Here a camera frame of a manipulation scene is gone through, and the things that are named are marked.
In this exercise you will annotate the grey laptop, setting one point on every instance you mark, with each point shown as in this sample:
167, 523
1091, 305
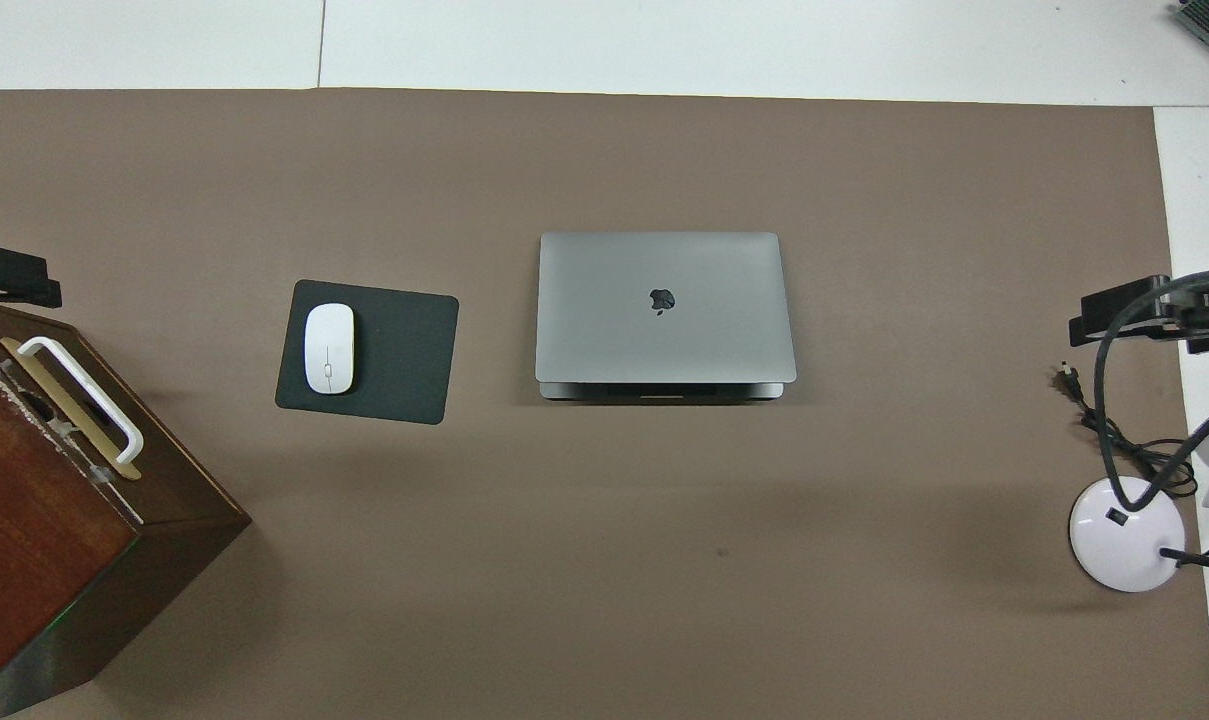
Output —
664, 340

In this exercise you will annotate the white computer mouse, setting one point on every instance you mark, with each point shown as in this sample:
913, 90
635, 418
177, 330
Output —
329, 350

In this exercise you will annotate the white desk lamp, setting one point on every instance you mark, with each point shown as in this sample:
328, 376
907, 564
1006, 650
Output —
1129, 545

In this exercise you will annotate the black mouse pad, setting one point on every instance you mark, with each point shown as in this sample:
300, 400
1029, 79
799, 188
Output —
404, 350

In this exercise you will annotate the brown table mat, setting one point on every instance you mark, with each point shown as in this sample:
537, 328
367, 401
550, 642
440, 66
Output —
664, 560

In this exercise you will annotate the dark brown wooden box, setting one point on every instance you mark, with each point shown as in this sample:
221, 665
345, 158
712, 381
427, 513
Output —
44, 540

